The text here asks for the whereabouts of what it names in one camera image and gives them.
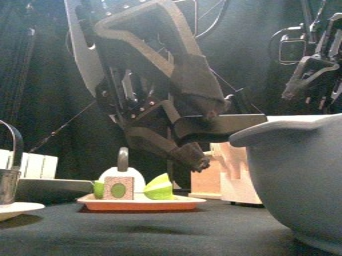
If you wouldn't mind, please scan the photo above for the green toy lime wedge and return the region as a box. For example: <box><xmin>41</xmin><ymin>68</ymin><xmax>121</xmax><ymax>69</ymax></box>
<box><xmin>141</xmin><ymin>172</ymin><xmax>176</xmax><ymax>201</ymax></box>

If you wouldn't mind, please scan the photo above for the pink rectangular tray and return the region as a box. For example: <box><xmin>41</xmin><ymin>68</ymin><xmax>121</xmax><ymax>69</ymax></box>
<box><xmin>76</xmin><ymin>192</ymin><xmax>208</xmax><ymax>213</ymax></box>

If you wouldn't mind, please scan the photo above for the white toy toaster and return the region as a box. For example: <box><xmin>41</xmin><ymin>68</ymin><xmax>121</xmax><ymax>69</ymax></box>
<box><xmin>188</xmin><ymin>141</ymin><xmax>265</xmax><ymax>206</ymax></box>

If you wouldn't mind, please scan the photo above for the white toy oven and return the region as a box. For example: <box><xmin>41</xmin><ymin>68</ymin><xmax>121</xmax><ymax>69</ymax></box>
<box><xmin>0</xmin><ymin>148</ymin><xmax>96</xmax><ymax>204</ymax></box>

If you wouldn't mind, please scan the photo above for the blue-grey bowl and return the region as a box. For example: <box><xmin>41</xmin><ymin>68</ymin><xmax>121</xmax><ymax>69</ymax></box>
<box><xmin>227</xmin><ymin>112</ymin><xmax>342</xmax><ymax>256</ymax></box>

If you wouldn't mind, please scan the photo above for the small metal cup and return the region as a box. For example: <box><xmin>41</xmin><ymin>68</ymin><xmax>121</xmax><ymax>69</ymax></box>
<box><xmin>0</xmin><ymin>119</ymin><xmax>25</xmax><ymax>206</ymax></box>

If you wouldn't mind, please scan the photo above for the white saucer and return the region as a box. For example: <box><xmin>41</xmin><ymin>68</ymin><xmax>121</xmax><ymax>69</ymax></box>
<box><xmin>0</xmin><ymin>200</ymin><xmax>46</xmax><ymax>224</ymax></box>

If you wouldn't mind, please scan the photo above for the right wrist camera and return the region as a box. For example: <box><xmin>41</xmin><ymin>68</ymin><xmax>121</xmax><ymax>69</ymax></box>
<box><xmin>276</xmin><ymin>32</ymin><xmax>309</xmax><ymax>66</ymax></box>

